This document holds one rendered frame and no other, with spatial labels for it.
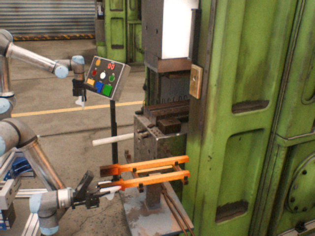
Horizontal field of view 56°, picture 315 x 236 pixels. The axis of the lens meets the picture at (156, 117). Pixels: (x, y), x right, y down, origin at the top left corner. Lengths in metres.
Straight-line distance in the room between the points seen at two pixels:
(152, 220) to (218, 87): 0.73
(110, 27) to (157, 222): 5.48
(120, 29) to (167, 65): 4.96
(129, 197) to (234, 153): 0.68
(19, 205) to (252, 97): 1.82
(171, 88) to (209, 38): 0.72
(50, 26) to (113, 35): 3.35
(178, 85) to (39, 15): 7.76
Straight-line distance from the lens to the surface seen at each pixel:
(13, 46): 1.96
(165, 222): 1.54
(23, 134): 1.33
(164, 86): 2.13
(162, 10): 1.68
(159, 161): 1.47
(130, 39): 6.66
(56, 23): 9.67
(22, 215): 2.44
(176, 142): 1.85
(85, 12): 9.70
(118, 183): 1.32
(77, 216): 2.64
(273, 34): 1.74
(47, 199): 1.30
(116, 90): 2.22
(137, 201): 1.65
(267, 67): 1.77
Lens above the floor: 1.78
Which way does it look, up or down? 25 degrees down
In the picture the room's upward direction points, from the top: 2 degrees clockwise
